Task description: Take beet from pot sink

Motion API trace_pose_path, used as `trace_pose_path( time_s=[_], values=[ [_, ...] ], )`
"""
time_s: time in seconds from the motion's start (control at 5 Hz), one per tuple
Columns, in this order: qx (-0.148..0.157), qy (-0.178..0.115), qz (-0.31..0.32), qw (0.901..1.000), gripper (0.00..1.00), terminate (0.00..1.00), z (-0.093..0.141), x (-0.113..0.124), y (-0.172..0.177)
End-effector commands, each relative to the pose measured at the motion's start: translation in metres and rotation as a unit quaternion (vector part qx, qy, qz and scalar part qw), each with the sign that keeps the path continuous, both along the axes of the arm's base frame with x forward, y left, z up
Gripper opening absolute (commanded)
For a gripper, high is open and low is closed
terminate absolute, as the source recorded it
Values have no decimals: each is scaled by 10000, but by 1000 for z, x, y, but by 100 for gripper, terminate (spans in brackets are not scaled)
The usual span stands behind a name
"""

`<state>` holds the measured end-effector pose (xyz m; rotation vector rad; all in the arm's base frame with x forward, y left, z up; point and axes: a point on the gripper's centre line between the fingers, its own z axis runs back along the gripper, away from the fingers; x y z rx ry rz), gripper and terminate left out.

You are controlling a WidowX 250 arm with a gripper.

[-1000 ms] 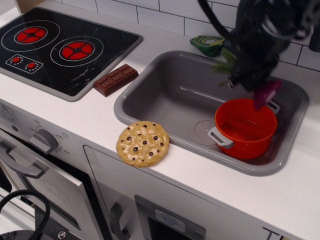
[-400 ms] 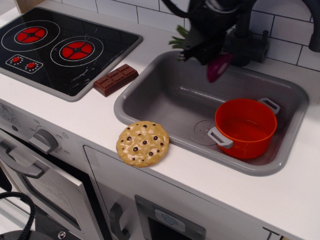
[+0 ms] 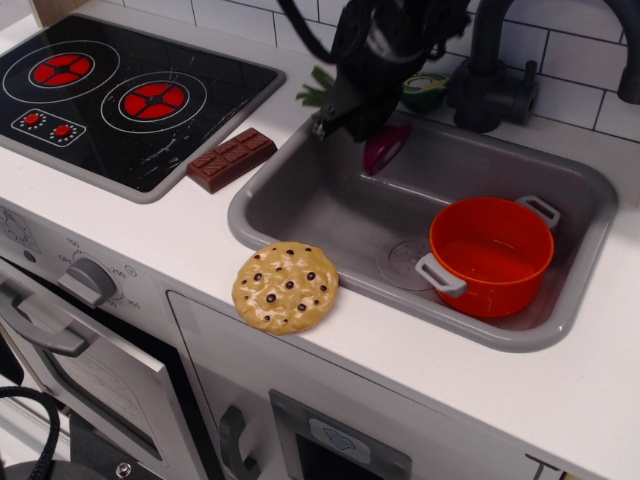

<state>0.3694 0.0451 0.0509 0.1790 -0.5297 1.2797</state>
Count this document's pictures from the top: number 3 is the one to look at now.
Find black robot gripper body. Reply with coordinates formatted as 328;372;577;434
313;34;425;142

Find purple toy beet green leaves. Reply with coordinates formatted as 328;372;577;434
295;65;414;176

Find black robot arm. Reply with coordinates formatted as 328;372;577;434
314;1;470;142

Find grey plastic sink basin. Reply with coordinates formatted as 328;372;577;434
228;112;618;352

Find green toy avocado half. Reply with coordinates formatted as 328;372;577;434
401;72;450;113

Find dark grey toy faucet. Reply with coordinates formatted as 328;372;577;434
446;0;639;133

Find brown toy chocolate bar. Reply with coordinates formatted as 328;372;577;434
187;128;277;193

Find chocolate chip toy cookie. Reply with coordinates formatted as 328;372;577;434
232;242;339;335

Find black toy stove top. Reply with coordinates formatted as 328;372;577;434
1;15;285;204

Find white dishwasher cabinet door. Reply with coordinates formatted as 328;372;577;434
167;291;563;479

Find grey oven temperature knob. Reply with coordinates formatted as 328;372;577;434
57;258;118;308

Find white toy oven door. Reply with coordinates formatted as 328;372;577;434
1;262;206;479

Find orange toy pot grey handles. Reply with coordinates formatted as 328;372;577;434
415;195;561;318

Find grey cabinet door handle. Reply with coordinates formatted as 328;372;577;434
219;405;261;480

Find grey oven door handle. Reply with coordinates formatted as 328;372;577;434
1;283;89;358

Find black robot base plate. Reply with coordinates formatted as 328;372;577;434
43;414;159;480

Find black braided cable lower left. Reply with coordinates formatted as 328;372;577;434
0;385;62;480

